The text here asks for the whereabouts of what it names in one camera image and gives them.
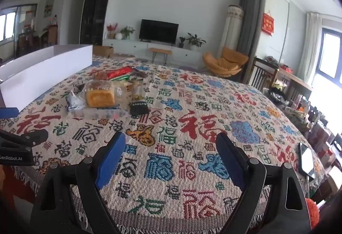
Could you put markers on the framed wall picture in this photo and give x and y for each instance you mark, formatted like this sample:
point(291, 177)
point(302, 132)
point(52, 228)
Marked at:
point(49, 8)

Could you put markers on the large potted plant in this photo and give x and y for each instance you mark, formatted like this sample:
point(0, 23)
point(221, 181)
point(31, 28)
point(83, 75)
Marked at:
point(195, 40)

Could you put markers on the green plant in vase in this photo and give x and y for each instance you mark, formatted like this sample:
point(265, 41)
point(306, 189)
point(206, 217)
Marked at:
point(127, 32)

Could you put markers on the black television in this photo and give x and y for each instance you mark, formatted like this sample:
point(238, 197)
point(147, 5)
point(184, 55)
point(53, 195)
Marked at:
point(159, 31)

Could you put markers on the white curtain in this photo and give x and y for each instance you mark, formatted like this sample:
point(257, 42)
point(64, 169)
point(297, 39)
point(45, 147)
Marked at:
point(308, 44)

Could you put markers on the grey curtain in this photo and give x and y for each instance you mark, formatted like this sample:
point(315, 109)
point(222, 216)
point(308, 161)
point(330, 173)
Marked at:
point(248, 23)

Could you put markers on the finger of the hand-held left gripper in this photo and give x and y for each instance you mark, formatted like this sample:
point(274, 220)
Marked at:
point(9, 112)
point(29, 138)

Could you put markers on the silver snack packet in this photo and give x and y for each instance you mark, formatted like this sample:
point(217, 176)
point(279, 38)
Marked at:
point(74, 102)

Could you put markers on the white round vase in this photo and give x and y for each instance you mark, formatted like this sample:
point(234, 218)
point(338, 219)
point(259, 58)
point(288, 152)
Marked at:
point(119, 36)

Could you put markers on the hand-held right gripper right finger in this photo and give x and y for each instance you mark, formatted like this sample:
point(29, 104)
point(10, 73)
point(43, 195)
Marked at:
point(229, 159)

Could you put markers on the red wall hanging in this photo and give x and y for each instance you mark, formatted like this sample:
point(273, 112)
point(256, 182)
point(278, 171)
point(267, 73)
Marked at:
point(268, 23)

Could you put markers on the smartphone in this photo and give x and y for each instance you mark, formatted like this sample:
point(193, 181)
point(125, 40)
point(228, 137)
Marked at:
point(306, 160)

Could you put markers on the orange lounge chair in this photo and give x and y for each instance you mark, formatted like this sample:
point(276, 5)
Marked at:
point(229, 60)

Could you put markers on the red flowers in vase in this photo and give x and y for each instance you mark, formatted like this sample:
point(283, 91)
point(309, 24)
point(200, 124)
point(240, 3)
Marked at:
point(111, 29)

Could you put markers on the black snack packet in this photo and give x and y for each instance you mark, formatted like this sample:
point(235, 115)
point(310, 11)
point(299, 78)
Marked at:
point(139, 108)

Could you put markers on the bread in clear packet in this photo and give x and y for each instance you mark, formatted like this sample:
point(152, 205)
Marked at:
point(100, 98)

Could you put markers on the brown snack packet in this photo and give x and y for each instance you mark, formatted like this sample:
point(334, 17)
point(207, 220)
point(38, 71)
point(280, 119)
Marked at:
point(139, 73)

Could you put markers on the long clear candy packet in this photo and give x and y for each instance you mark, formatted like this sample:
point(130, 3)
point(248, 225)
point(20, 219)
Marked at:
point(98, 113)

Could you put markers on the cardboard box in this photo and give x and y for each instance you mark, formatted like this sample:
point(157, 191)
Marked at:
point(103, 51)

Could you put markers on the dark wooden chair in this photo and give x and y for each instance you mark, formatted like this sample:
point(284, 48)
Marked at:
point(263, 74)

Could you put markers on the white storage box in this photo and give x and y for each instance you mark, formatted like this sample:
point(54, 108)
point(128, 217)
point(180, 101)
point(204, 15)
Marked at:
point(40, 74)

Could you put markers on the white television cabinet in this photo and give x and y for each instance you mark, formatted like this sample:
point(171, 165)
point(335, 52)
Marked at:
point(139, 45)

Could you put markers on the orange fuzzy object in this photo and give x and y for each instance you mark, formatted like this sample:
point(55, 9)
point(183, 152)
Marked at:
point(313, 212)

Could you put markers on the printed woven blanket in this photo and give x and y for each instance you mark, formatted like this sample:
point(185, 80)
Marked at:
point(187, 95)

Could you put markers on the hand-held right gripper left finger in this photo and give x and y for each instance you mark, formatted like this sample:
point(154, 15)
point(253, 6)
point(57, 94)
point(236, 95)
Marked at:
point(112, 159)

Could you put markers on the red snack packet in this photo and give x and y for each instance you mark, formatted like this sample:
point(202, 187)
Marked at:
point(119, 72)

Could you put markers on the cluttered wooden table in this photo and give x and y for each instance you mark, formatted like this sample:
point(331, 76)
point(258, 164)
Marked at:
point(294, 79)

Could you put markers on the green snack packet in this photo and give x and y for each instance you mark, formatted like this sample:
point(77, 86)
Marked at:
point(121, 77)

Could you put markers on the wooden stool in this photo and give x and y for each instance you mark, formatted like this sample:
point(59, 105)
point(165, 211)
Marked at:
point(159, 50)

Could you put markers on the cloth-covered standing air conditioner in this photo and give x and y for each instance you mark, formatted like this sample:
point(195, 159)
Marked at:
point(232, 25)

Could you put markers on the dark glass cabinet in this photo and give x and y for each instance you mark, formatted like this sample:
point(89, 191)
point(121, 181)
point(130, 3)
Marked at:
point(96, 9)

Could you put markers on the small potted plant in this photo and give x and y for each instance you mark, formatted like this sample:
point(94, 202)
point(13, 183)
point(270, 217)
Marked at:
point(182, 42)

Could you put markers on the bright window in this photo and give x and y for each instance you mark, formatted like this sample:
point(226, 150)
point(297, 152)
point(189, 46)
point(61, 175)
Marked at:
point(330, 60)

